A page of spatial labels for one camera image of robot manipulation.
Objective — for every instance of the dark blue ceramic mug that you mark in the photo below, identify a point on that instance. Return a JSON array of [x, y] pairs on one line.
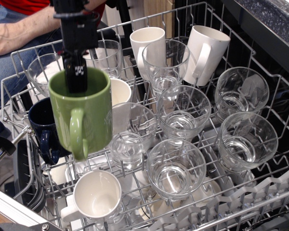
[[42, 121]]

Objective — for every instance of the green ceramic mug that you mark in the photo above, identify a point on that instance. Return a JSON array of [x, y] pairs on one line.
[[83, 120]]

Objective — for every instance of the white plate lower rack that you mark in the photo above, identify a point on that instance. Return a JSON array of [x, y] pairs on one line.
[[201, 197]]

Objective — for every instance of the white mug front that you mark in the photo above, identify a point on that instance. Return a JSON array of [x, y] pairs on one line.
[[96, 196]]

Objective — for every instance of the dark speckled countertop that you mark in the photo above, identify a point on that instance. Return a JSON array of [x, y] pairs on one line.
[[267, 22]]

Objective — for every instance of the clear glass right lower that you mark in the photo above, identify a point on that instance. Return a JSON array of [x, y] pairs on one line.
[[246, 140]]

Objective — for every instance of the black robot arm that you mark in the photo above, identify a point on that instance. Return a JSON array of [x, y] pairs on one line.
[[70, 6]]

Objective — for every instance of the grey wire dishwasher rack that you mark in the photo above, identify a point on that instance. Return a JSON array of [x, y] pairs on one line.
[[256, 199]]

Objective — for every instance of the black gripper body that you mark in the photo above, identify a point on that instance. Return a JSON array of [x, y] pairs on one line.
[[79, 33]]

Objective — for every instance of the tall clear glass back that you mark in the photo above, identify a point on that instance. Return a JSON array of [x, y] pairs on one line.
[[177, 58]]

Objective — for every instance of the clear glass right upper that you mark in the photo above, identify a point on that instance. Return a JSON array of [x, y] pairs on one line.
[[240, 89]]

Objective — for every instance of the cream mug centre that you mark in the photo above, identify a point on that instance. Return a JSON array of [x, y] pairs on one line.
[[121, 94]]

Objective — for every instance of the clear glass front centre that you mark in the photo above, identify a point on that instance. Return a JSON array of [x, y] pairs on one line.
[[175, 169]]

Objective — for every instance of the clear glass back middle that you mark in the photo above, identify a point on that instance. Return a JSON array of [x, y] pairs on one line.
[[110, 58]]

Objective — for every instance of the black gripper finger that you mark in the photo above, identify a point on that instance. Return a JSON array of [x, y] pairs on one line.
[[93, 53], [76, 73]]

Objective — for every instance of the black clamp with metal rod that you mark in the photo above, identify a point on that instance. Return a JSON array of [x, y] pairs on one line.
[[9, 147]]

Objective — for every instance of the clear glass centre left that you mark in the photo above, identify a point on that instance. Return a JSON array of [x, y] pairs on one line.
[[134, 129]]

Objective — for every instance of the white mug back centre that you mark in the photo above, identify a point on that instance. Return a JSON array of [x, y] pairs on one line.
[[144, 38]]

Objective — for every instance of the clear glass back left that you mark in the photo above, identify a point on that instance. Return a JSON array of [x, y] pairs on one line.
[[42, 69]]

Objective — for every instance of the person's bare forearm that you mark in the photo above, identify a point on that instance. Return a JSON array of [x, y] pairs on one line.
[[29, 28]]

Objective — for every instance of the person's hand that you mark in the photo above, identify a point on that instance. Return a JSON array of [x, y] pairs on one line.
[[2, 41]]

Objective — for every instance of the white mug back right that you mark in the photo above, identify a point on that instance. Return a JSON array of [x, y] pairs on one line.
[[207, 47]]

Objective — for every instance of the white mug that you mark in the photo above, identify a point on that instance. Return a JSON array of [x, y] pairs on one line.
[[207, 47], [96, 196], [144, 38]]

